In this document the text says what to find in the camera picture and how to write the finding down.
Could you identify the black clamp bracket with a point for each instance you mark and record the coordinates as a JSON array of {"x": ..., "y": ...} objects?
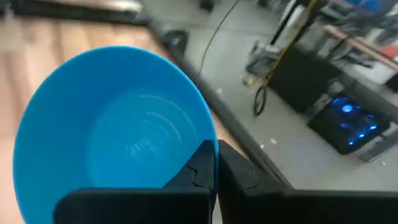
[{"x": 169, "y": 35}]

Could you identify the computer with blue lights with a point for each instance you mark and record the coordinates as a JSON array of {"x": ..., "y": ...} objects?
[{"x": 342, "y": 130}]

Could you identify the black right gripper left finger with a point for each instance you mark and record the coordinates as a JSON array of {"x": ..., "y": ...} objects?
[{"x": 133, "y": 205}]

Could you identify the light blue plastic bowl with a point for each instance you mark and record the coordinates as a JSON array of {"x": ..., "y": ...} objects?
[{"x": 93, "y": 124}]

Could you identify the wooden plank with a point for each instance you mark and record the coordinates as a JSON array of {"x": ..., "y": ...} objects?
[{"x": 357, "y": 43}]

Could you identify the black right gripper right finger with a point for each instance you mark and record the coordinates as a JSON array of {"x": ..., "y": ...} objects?
[{"x": 280, "y": 208}]

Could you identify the black equipment case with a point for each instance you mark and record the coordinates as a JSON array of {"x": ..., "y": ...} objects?
[{"x": 301, "y": 81}]

